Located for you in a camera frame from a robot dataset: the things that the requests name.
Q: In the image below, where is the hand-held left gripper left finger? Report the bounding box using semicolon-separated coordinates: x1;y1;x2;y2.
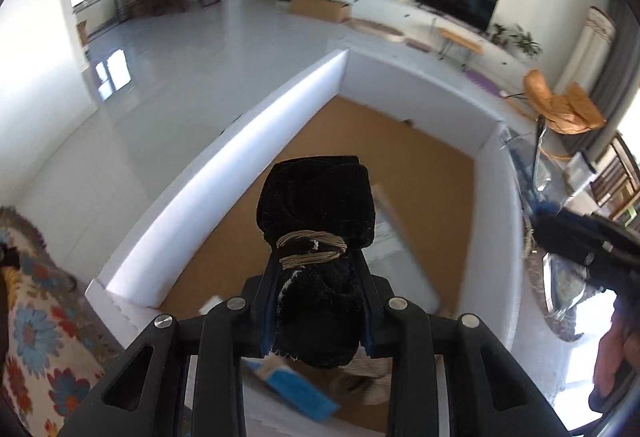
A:
57;262;278;437

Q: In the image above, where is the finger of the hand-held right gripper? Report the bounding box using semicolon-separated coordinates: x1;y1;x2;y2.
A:
550;206;640;250
531;212;613;275

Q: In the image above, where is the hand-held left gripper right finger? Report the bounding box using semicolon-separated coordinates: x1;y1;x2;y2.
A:
352;254;573;437

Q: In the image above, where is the blue white ointment box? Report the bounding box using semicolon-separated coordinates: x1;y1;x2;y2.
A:
242;357;341;424

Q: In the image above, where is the black cloth bundle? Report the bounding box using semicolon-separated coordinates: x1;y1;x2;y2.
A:
256;156;377;369

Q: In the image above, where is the large white cardboard box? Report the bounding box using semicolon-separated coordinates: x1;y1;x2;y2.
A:
85;48;528;437

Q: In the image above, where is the person's right hand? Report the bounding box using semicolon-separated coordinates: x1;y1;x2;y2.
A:
590;287;640;413

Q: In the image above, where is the dark wooden slatted chair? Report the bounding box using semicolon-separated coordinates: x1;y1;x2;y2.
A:
590;132;640;228

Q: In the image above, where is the orange lounge chair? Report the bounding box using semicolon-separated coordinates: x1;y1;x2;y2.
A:
505;68;608;135

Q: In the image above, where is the grey curtain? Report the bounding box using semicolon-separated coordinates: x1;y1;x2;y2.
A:
585;0;640;168

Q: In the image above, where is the covered standing air conditioner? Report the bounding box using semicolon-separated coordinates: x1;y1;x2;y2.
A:
555;6;617;93

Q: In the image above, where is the purple floor mat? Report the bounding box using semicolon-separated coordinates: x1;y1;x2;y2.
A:
465;70;506;98

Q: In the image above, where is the large leafy potted plant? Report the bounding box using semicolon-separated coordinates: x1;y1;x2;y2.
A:
507;24;543;58

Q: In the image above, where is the floral patterned rug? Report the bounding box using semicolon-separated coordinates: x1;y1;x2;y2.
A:
0;206;126;437

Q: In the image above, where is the wooden bench with metal legs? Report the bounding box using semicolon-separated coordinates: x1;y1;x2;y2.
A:
439;27;485;70

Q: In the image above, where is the white television cabinet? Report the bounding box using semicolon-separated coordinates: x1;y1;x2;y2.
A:
334;0;566;83

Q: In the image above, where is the round beige floor cushion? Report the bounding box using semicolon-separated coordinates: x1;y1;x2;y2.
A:
350;17;406;43

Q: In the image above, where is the brown cardboard box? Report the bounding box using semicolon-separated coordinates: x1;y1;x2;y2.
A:
290;0;352;24

